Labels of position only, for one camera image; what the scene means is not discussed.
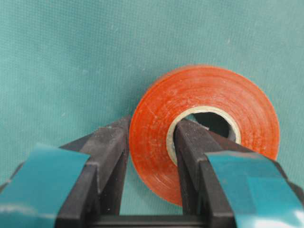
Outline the red tape roll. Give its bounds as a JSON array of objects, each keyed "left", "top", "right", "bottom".
[{"left": 129, "top": 65, "right": 280, "bottom": 206}]

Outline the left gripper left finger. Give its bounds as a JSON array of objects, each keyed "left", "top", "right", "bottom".
[{"left": 0, "top": 116, "right": 131, "bottom": 228}]

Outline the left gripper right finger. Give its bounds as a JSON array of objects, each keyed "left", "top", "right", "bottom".
[{"left": 174, "top": 120, "right": 304, "bottom": 228}]

